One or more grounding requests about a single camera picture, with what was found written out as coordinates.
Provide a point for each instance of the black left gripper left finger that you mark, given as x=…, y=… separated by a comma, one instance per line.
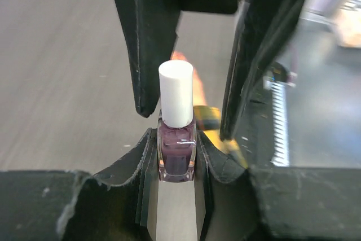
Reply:
x=117, y=203

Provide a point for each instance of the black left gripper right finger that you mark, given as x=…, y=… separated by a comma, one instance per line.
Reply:
x=276, y=203

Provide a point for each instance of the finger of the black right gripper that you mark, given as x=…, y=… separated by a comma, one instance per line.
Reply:
x=149, y=28
x=262, y=32

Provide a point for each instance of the purple nail polish bottle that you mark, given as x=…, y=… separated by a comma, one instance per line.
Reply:
x=176, y=131

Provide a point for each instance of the mannequin hand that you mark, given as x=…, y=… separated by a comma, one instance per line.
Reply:
x=199, y=98

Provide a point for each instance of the slotted cable duct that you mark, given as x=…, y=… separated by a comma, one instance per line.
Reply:
x=276, y=81

